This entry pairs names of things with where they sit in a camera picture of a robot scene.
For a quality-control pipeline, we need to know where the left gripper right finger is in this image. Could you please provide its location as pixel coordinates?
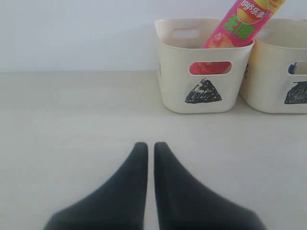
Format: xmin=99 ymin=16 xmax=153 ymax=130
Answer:
xmin=154 ymin=142 xmax=266 ymax=230

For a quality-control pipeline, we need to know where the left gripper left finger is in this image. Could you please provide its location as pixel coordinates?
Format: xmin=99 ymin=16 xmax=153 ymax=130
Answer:
xmin=44 ymin=142 xmax=148 ymax=230

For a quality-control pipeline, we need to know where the white blue milk carton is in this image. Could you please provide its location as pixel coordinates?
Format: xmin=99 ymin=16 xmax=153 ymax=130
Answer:
xmin=288 ymin=62 xmax=298 ymax=75

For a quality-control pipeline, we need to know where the pink chips can yellow lid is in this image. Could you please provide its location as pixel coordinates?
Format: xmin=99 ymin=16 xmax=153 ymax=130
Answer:
xmin=189 ymin=0 xmax=287 ymax=75

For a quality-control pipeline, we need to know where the left cream plastic bin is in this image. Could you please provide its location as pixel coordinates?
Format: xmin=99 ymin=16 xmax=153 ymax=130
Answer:
xmin=154 ymin=18 xmax=254 ymax=114

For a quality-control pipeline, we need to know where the cream plastic bin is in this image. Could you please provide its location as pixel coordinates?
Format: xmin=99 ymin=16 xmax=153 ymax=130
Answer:
xmin=154 ymin=18 xmax=254 ymax=114
xmin=239 ymin=19 xmax=307 ymax=114

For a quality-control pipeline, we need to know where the middle cream plastic bin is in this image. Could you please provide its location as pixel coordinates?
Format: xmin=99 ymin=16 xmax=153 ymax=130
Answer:
xmin=239 ymin=19 xmax=307 ymax=114

